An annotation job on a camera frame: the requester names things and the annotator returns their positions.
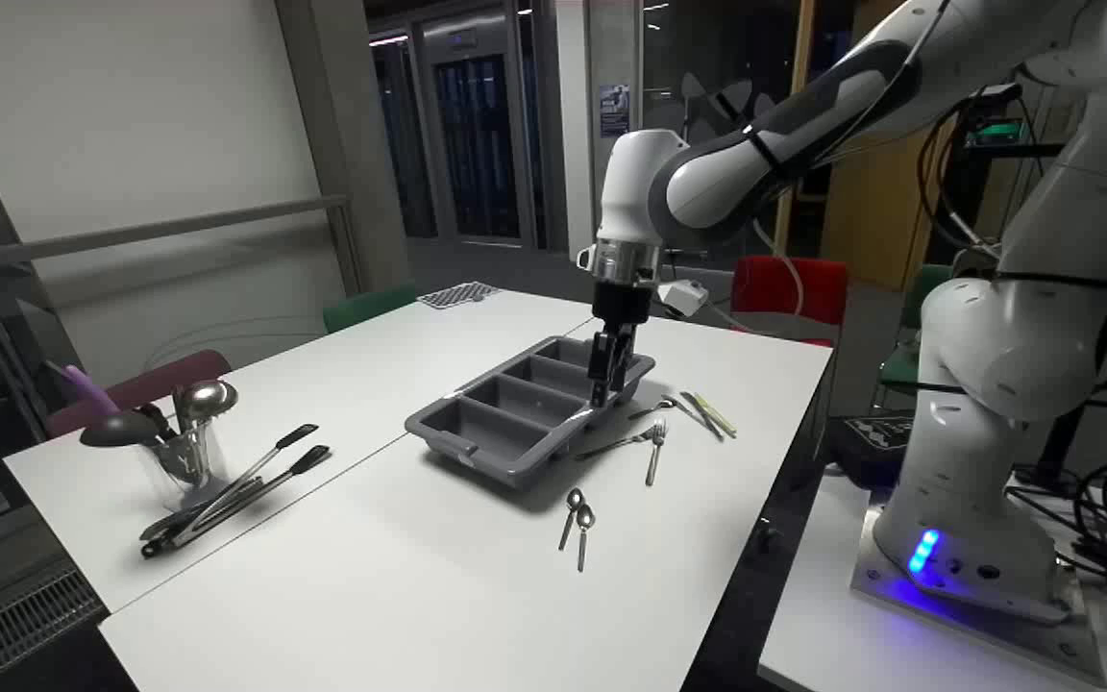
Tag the green chair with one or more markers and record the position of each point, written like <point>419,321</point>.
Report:
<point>367,308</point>
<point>916,284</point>

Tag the black tripod stand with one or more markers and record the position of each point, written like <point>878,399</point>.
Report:
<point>1066,446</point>

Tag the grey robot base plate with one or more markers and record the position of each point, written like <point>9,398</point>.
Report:
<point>1066,647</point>

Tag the metal floor grille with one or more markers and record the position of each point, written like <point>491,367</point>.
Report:
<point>0,634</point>

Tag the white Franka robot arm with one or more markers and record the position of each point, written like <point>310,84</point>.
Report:
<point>1028,357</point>

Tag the checkerboard calibration sheet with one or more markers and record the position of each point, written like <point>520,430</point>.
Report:
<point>458,293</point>

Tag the black spoon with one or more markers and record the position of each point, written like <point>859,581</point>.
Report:
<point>670,405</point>

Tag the grey plastic cutlery tray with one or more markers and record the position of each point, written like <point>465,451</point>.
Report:
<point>491,426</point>

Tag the black ladle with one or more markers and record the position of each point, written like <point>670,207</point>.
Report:
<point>117,426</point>

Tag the silver ladle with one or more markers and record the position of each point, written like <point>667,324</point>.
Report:
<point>209,398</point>

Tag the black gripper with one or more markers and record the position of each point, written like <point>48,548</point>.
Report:
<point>619,306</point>

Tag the purple kitchen utensil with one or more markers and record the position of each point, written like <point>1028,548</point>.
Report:
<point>89,388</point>

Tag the bright red chair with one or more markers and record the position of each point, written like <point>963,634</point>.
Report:
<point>825,289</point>

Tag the grey metal handrail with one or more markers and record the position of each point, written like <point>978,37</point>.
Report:
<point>131,237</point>

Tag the yellow-green plastic knife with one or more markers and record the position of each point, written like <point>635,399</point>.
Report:
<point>718,417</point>

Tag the dark red chair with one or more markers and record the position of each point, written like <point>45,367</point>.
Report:
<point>154,378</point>

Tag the black control box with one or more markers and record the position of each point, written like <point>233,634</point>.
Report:
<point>868,446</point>

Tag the black-tipped metal tongs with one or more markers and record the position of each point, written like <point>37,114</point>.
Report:
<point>213,510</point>

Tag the white plastic knife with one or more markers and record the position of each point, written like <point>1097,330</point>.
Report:
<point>697,417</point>

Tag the wall poster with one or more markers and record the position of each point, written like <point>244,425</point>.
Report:
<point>618,114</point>

